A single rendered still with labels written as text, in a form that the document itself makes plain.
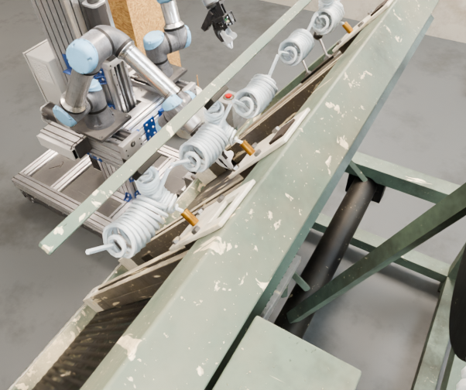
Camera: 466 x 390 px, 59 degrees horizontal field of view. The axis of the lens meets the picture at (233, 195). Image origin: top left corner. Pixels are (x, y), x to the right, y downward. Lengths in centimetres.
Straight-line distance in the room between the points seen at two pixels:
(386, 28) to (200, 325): 79
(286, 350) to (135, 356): 19
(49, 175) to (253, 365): 292
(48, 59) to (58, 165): 112
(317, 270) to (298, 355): 134
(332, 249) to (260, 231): 138
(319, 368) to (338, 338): 200
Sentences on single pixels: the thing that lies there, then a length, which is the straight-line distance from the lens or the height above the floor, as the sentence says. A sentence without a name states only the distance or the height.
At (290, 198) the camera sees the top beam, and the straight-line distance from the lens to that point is 64.
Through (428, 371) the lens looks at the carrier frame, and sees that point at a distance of 242.
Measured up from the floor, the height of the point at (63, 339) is 90.
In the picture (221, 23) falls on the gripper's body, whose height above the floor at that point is 147.
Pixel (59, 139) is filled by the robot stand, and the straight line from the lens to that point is 235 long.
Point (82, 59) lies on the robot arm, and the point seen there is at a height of 155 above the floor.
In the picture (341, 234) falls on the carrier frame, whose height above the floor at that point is 72.
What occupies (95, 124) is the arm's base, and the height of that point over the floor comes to 107.
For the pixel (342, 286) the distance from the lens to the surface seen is 136.
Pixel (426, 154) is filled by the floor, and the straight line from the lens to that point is 366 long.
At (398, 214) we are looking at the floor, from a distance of 314.
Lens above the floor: 233
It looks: 48 degrees down
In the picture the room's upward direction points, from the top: 5 degrees counter-clockwise
